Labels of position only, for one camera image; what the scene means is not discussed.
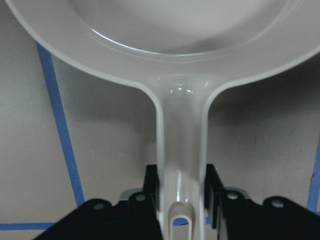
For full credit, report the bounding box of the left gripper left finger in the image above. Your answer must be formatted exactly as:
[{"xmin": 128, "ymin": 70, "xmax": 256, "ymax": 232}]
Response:
[{"xmin": 143, "ymin": 164, "xmax": 160, "ymax": 218}]

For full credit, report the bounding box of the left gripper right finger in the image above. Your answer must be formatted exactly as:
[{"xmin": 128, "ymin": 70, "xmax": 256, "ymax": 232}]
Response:
[{"xmin": 204, "ymin": 164, "xmax": 224, "ymax": 229}]

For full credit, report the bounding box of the beige plastic dustpan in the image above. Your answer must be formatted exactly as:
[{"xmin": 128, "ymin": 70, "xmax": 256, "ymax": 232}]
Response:
[{"xmin": 7, "ymin": 0, "xmax": 320, "ymax": 240}]

